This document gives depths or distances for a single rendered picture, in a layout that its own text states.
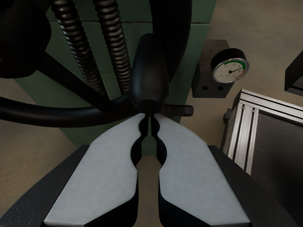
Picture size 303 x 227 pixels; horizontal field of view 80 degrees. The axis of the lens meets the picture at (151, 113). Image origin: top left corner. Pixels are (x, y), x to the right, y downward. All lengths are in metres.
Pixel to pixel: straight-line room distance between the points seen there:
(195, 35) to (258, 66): 1.16
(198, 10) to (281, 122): 0.73
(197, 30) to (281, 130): 0.68
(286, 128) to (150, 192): 0.65
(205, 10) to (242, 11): 1.69
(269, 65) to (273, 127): 0.69
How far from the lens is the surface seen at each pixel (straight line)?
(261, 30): 1.86
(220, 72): 0.36
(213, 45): 0.48
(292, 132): 0.98
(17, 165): 1.13
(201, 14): 0.36
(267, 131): 0.92
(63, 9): 0.23
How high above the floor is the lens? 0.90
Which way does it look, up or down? 58 degrees down
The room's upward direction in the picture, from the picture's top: 2 degrees clockwise
